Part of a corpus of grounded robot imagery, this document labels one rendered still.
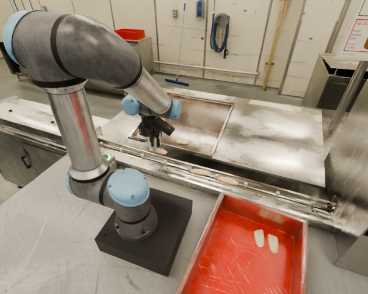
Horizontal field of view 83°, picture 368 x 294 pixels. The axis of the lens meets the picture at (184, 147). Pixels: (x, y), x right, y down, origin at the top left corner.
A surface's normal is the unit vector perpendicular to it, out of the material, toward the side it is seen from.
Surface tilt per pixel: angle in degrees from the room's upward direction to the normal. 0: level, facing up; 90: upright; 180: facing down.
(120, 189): 10
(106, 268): 0
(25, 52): 90
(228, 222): 0
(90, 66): 107
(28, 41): 75
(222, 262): 0
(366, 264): 90
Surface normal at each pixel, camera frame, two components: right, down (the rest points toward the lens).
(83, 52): 0.23, 0.45
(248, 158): -0.07, -0.69
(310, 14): -0.39, 0.55
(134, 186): 0.15, -0.73
